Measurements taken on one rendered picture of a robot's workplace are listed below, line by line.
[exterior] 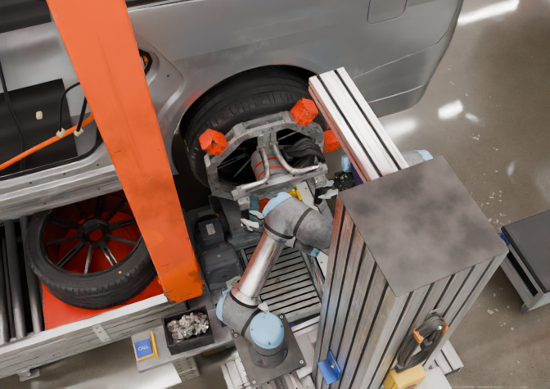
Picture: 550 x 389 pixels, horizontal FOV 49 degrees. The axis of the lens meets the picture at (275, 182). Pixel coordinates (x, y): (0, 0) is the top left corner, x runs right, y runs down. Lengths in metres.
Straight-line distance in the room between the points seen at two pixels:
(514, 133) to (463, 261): 3.02
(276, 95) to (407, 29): 0.62
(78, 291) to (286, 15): 1.57
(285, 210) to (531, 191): 2.21
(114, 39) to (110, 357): 2.13
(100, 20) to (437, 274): 0.92
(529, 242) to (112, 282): 2.08
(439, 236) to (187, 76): 1.42
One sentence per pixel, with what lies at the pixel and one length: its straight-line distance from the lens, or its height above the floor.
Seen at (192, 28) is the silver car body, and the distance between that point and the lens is 2.23.
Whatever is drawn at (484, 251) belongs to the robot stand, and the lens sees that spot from 1.22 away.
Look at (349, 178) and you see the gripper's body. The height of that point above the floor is 0.90.
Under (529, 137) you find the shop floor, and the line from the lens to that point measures 4.19.
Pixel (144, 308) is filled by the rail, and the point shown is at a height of 0.39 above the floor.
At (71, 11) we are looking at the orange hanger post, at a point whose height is 2.18.
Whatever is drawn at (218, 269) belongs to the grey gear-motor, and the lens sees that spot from 2.97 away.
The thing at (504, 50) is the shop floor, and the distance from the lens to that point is 4.68.
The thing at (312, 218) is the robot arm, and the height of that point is 1.33.
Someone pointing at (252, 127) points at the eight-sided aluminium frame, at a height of 1.09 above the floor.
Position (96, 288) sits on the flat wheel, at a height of 0.50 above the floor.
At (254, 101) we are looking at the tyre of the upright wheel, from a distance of 2.51.
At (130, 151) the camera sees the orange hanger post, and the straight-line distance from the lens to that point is 1.81.
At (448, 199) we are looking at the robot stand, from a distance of 1.26.
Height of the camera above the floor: 3.06
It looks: 56 degrees down
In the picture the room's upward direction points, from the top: 1 degrees counter-clockwise
